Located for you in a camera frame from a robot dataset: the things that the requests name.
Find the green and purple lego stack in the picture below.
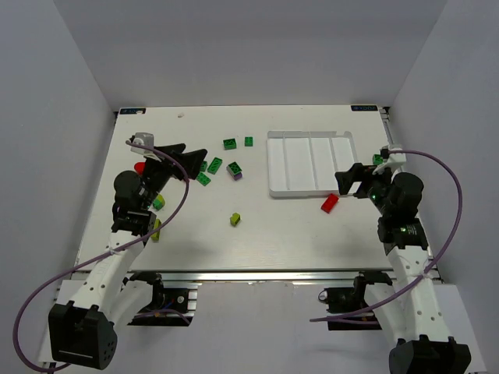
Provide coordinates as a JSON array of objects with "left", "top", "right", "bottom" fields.
[{"left": 226, "top": 162, "right": 242, "bottom": 181}]

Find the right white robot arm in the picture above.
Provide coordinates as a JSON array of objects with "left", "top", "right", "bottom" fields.
[{"left": 335, "top": 163, "right": 471, "bottom": 373}]

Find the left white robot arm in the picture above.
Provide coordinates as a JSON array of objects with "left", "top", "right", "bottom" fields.
[{"left": 48, "top": 143, "right": 207, "bottom": 369}]

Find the red rounded lego brick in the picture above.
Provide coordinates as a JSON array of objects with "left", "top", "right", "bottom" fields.
[{"left": 134, "top": 162, "right": 145, "bottom": 175}]

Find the green flat lego plate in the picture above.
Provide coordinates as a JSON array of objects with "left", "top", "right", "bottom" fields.
[{"left": 196, "top": 172, "right": 211, "bottom": 186}]

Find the green long lego plate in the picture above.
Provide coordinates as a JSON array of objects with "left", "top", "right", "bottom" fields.
[{"left": 207, "top": 157, "right": 223, "bottom": 175}]

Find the red rectangular lego brick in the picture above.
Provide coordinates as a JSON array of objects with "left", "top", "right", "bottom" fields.
[{"left": 320, "top": 194, "right": 339, "bottom": 213}]

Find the green lego brick far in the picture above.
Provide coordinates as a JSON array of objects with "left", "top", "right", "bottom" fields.
[{"left": 223, "top": 138, "right": 237, "bottom": 150}]

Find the white divided tray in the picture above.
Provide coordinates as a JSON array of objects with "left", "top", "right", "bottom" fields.
[{"left": 267, "top": 131, "right": 358, "bottom": 199}]

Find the left blue table sticker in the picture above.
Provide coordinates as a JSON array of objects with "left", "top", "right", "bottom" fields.
[{"left": 119, "top": 108, "right": 147, "bottom": 115}]

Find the blue table sticker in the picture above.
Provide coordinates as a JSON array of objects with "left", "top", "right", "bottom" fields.
[
  {"left": 119, "top": 108, "right": 147, "bottom": 115},
  {"left": 350, "top": 104, "right": 378, "bottom": 111}
]

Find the lime curved lego brick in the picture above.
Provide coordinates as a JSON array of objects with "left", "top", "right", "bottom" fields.
[{"left": 150, "top": 219, "right": 161, "bottom": 242}]

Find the right blue table sticker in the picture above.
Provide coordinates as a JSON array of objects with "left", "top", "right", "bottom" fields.
[{"left": 350, "top": 104, "right": 378, "bottom": 111}]

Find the lime small lego brick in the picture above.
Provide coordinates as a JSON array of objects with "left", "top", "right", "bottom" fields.
[{"left": 230, "top": 213, "right": 241, "bottom": 227}]

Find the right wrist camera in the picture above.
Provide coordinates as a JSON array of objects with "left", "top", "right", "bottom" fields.
[{"left": 373, "top": 145, "right": 406, "bottom": 175}]

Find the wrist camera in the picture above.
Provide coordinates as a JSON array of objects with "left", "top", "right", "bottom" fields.
[
  {"left": 129, "top": 132, "right": 154, "bottom": 154},
  {"left": 373, "top": 145, "right": 406, "bottom": 175}
]

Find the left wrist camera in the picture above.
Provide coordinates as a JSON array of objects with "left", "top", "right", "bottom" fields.
[{"left": 129, "top": 132, "right": 154, "bottom": 154}]

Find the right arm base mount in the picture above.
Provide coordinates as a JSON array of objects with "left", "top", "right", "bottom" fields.
[{"left": 317, "top": 270, "right": 393, "bottom": 331}]

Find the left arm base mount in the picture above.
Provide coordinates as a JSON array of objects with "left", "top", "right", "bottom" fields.
[{"left": 122, "top": 272, "right": 197, "bottom": 326}]

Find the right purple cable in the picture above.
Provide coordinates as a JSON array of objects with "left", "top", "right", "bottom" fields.
[{"left": 310, "top": 150, "right": 463, "bottom": 325}]

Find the purple cable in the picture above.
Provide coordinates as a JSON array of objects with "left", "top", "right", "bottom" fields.
[
  {"left": 310, "top": 150, "right": 463, "bottom": 325},
  {"left": 12, "top": 140, "right": 191, "bottom": 371}
]

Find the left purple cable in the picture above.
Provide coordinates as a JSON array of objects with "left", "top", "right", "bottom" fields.
[{"left": 12, "top": 140, "right": 191, "bottom": 371}]

